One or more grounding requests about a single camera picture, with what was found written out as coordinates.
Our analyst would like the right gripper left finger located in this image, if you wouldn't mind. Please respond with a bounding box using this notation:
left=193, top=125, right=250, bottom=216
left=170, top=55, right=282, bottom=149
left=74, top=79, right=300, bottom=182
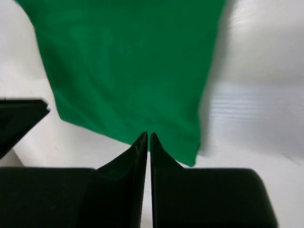
left=0, top=133, right=148, bottom=228

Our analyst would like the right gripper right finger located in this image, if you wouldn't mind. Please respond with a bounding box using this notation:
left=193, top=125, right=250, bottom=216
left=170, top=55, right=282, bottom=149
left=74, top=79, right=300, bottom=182
left=150, top=133, right=278, bottom=228

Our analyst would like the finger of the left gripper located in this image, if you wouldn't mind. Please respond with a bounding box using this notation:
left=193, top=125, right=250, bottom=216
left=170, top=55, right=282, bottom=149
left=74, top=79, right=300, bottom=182
left=0, top=99, right=50, bottom=158

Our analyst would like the green t shirt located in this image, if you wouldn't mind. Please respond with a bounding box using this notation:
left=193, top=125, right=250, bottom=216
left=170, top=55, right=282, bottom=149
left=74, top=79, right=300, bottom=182
left=18, top=0, right=226, bottom=166

